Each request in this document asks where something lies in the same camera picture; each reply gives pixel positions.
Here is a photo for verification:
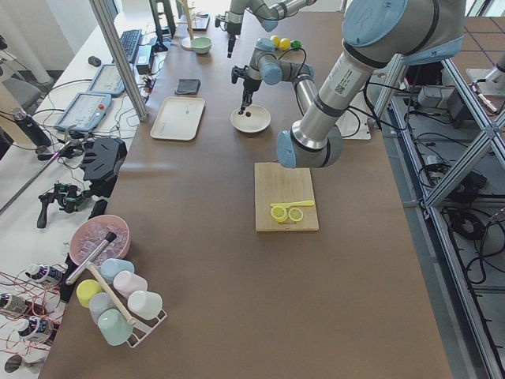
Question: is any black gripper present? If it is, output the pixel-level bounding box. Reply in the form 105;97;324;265
225;21;241;58
241;77;261;111

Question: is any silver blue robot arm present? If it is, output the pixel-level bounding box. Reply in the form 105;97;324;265
232;1;466;168

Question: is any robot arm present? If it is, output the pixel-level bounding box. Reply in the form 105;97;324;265
223;0;316;58

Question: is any cream rabbit tray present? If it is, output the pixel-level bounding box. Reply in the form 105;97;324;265
150;96;205;141

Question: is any cream round plate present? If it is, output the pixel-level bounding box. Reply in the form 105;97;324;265
230;105;271;133

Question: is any green bowl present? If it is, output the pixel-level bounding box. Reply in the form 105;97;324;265
190;36;212;54

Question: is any yellow lemon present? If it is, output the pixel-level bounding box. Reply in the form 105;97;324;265
270;35;281;47
279;38;291;51

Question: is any wooden mug tree stand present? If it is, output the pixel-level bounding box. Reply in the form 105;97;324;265
177;0;194;51

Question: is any grey folded cloth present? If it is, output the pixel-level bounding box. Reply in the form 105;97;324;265
174;78;200;95

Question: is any green lime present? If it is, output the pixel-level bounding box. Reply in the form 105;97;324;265
290;39;302;50

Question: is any wooden cutting board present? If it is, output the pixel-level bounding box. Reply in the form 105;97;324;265
254;163;319;232

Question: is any black keyboard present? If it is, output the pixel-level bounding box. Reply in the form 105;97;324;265
120;29;142;63

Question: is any lemon slice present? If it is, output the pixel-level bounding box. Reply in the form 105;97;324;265
288;207;304;223
270;205;289;223

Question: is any yellow plastic knife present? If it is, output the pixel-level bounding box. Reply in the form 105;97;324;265
270;200;315;208

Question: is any far teach pendant tablet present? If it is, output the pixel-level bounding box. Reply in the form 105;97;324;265
88;64;125;97

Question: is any teach pendant tablet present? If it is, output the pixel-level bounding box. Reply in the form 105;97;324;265
88;64;125;97
54;92;112;133

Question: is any black computer mouse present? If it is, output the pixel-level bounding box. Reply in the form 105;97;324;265
88;56;102;67

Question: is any near teach pendant tablet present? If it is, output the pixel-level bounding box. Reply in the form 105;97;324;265
54;92;112;133

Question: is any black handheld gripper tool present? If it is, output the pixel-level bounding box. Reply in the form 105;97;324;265
36;182;92;229

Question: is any pink bowl of ice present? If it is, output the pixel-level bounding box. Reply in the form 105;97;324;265
69;215;131;266

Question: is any blue cup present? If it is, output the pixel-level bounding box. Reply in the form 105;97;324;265
100;258;135;283

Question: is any black water bottle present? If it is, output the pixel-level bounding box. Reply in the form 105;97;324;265
12;108;51;148

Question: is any pink cup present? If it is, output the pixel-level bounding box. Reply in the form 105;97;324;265
113;270;148;298

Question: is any white cup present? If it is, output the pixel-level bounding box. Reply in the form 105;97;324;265
128;291;163;320

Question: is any yellow cup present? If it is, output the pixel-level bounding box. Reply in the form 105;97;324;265
76;279;103;308

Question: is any grey cup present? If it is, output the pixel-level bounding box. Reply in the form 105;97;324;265
88;292;116;325

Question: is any mint green cup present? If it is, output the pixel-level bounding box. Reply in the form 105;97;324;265
98;309;133;346

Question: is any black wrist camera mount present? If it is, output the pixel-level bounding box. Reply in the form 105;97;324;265
231;65;249;84

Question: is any black picture frame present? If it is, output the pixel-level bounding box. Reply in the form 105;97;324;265
191;13;211;32

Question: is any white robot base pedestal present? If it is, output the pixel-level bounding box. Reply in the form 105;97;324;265
336;91;372;140

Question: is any aluminium frame post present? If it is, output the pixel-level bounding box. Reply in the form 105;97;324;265
89;0;148;122

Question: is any metal ice scoop handle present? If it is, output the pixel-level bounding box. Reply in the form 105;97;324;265
65;231;117;286

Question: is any white wire cup rack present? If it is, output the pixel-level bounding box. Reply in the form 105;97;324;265
126;310;168;348

